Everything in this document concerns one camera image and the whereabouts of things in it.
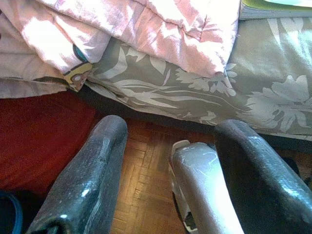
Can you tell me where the red fabric cushion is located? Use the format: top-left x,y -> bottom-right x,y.
0,91 -> 103,195

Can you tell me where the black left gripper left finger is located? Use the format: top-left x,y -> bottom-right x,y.
25,114 -> 129,234

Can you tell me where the pink cartoon print blanket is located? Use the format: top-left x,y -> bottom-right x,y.
0,0 -> 241,93

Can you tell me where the black round waste bin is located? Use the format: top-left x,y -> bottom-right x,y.
0,189 -> 49,234

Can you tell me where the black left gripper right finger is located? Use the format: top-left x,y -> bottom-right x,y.
214,119 -> 312,234

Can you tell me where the colourful comic book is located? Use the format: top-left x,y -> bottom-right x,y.
240,0 -> 312,20

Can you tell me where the grey floral bed sheet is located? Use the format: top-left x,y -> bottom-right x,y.
84,17 -> 312,141

